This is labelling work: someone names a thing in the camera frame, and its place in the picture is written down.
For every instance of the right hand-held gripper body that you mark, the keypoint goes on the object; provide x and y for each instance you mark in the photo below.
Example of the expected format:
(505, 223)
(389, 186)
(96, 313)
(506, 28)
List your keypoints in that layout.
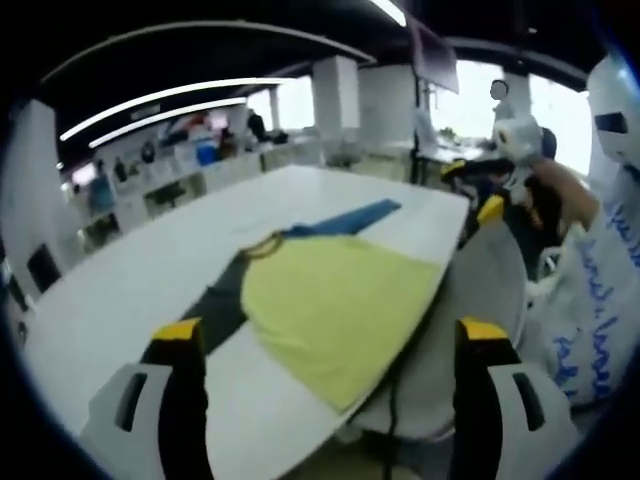
(522, 140)

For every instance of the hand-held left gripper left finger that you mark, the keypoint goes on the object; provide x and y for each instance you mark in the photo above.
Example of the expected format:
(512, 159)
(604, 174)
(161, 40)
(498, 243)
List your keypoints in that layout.
(150, 420)

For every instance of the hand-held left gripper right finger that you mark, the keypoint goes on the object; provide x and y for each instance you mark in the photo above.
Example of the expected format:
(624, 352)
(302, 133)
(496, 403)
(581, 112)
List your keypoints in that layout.
(490, 425)

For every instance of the yellow blue grey garment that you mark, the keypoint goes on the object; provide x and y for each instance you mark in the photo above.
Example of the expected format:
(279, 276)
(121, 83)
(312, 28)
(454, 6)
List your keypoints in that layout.
(330, 305)

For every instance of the person's right hand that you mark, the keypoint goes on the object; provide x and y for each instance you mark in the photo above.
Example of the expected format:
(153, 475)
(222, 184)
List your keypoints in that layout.
(575, 200)

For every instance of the white chest device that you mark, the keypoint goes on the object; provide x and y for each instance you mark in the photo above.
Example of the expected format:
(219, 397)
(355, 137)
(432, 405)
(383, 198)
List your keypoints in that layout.
(610, 95)

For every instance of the black stand with dark panel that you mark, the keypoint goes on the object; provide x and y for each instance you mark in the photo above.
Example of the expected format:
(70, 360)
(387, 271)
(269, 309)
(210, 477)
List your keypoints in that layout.
(435, 60)

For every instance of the black cabinet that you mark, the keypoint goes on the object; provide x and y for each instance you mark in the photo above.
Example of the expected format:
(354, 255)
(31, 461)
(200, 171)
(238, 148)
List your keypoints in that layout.
(44, 270)

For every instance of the white cabinet row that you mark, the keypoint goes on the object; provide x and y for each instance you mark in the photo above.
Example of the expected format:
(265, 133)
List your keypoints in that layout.
(130, 210)

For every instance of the black chair under counter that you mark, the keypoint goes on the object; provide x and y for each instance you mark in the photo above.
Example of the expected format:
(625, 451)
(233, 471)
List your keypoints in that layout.
(166, 194)

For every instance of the white booth with teal panel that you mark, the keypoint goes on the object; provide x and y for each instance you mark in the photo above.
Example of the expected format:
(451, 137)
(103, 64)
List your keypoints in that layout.
(102, 192)

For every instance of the white square pillar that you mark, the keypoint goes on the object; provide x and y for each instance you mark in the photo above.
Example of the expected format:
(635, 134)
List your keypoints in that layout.
(35, 175)

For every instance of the blue storage bin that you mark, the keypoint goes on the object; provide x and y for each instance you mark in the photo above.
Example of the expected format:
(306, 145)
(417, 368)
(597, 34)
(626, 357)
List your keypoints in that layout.
(206, 151)

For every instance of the long ceiling light strip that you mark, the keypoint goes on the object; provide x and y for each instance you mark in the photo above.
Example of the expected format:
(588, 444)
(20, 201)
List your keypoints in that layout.
(165, 117)
(175, 97)

